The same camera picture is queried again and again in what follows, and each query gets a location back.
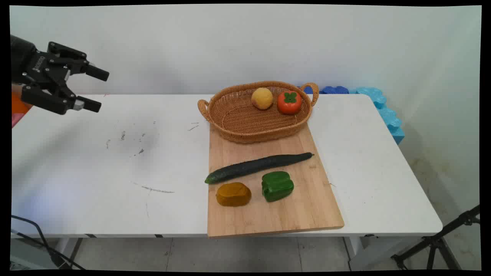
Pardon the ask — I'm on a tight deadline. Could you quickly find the white table leg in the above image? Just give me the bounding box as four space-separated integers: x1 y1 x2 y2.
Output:
343 235 422 271
54 237 84 269

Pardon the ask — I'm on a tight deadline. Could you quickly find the wooden cutting board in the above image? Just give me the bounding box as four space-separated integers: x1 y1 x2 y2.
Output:
207 122 345 239

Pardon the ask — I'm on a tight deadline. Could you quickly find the brown yellow potato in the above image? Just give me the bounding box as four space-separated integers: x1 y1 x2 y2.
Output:
216 182 252 207

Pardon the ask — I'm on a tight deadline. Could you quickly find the black tripod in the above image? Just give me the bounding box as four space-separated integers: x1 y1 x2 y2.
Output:
391 205 481 271

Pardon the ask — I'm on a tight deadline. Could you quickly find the long dark green cucumber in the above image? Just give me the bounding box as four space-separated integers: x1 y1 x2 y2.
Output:
204 152 315 185

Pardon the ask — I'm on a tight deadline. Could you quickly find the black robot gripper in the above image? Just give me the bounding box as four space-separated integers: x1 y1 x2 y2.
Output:
11 34 110 116

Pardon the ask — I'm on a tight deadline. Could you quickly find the orange persimmon with green calyx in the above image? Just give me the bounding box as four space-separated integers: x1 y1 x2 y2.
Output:
277 91 302 115

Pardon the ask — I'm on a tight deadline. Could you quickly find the woven wicker basket with handles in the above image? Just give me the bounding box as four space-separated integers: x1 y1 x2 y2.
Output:
197 80 320 144

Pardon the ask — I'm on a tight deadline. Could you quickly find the orange sheet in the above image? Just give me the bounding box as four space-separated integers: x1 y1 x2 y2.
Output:
11 92 33 115

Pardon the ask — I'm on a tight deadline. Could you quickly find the green bell pepper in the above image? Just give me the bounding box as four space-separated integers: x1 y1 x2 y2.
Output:
262 171 295 202

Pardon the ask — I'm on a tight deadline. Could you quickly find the light blue foam piece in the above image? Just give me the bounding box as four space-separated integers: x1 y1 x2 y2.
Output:
348 87 405 146

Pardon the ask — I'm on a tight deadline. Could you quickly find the dark blue foam piece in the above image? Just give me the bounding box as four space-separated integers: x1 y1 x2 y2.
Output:
298 85 350 95

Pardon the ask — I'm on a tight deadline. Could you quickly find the yellow peach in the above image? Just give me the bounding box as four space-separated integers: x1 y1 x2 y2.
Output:
251 87 274 110

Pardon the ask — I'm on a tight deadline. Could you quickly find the black cable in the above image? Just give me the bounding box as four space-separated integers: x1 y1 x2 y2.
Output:
11 215 87 271

